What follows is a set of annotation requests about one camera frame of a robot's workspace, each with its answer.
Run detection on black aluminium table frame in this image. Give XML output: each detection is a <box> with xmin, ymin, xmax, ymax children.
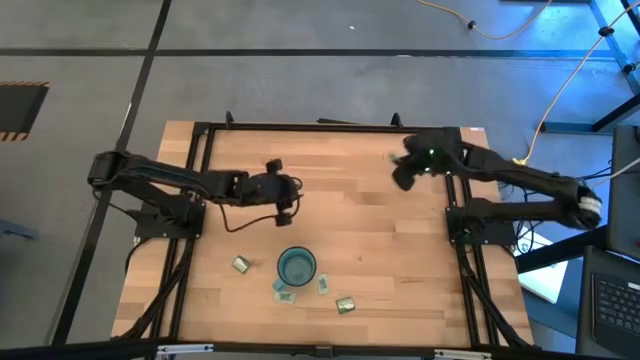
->
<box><xmin>112</xmin><ymin>110</ymin><xmax>534</xmax><ymax>360</ymax></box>

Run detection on black floor mat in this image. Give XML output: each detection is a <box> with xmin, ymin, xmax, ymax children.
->
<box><xmin>0</xmin><ymin>80</ymin><xmax>51</xmax><ymax>143</ymax></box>

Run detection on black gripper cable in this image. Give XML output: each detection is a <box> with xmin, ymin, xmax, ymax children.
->
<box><xmin>217</xmin><ymin>199</ymin><xmax>281</xmax><ymax>234</ymax></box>

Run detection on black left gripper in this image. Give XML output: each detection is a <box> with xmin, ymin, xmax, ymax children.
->
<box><xmin>232</xmin><ymin>158</ymin><xmax>304</xmax><ymax>229</ymax></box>

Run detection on white paper sheet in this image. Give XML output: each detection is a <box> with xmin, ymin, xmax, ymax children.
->
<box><xmin>517</xmin><ymin>234</ymin><xmax>570</xmax><ymax>305</ymax></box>

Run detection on yellow extension cable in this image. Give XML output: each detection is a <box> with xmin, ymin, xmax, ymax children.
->
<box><xmin>512</xmin><ymin>0</ymin><xmax>640</xmax><ymax>167</ymax></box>
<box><xmin>415</xmin><ymin>0</ymin><xmax>554</xmax><ymax>41</ymax></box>

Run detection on grey monitor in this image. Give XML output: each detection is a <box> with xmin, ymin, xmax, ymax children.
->
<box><xmin>605</xmin><ymin>124</ymin><xmax>640</xmax><ymax>261</ymax></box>

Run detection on silver frame bracket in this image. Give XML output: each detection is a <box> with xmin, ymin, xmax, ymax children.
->
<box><xmin>433</xmin><ymin>348</ymin><xmax>494</xmax><ymax>360</ymax></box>
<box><xmin>155</xmin><ymin>342</ymin><xmax>215</xmax><ymax>357</ymax></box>

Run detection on teal speckled enamel mug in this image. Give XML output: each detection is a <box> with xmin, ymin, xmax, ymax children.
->
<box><xmin>276</xmin><ymin>245</ymin><xmax>318</xmax><ymax>288</ymax></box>

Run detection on laptop keyboard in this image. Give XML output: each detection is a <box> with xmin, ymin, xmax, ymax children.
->
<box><xmin>574</xmin><ymin>244</ymin><xmax>640</xmax><ymax>359</ymax></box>

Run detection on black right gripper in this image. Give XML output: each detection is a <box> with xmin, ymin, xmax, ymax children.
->
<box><xmin>391</xmin><ymin>129</ymin><xmax>467</xmax><ymax>193</ymax></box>

